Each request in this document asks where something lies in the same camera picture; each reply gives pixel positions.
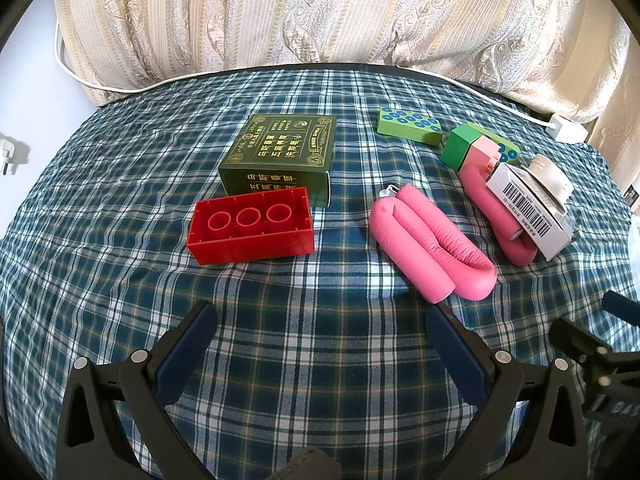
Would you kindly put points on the white barcode box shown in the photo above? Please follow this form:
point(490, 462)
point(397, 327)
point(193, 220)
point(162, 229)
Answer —
point(530, 210)

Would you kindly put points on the white cup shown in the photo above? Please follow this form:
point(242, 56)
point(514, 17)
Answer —
point(547, 180)

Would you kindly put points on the white power strip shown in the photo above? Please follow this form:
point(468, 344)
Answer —
point(567, 129)

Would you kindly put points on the dark green cardboard box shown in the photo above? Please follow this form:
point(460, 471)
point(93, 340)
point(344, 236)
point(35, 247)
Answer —
point(280, 150)

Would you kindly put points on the pink foam hair roller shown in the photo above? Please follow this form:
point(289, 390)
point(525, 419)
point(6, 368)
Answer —
point(440, 245)
point(487, 205)

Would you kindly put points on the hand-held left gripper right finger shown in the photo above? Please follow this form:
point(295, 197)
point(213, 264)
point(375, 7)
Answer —
point(460, 355)

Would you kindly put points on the green square toy brick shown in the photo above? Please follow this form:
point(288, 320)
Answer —
point(457, 152)

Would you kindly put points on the pink square toy brick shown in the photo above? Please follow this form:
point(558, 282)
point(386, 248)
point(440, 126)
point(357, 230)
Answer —
point(482, 152)

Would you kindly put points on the green dotted toy brick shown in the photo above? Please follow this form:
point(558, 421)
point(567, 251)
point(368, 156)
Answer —
point(507, 150)
point(407, 127)

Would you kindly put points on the white wall plug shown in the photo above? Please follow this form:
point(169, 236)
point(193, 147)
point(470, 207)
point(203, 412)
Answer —
point(10, 152)

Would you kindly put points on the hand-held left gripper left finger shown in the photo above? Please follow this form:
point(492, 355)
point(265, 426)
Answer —
point(170, 360)

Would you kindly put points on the red toy brick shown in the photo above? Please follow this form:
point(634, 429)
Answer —
point(250, 245)

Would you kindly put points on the cream patterned curtain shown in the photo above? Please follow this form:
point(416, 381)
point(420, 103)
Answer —
point(300, 10)

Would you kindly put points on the blue plaid tablecloth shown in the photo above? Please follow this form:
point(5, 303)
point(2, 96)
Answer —
point(325, 360)

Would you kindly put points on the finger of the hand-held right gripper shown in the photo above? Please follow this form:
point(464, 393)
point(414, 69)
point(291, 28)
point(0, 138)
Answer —
point(575, 342)
point(622, 304)

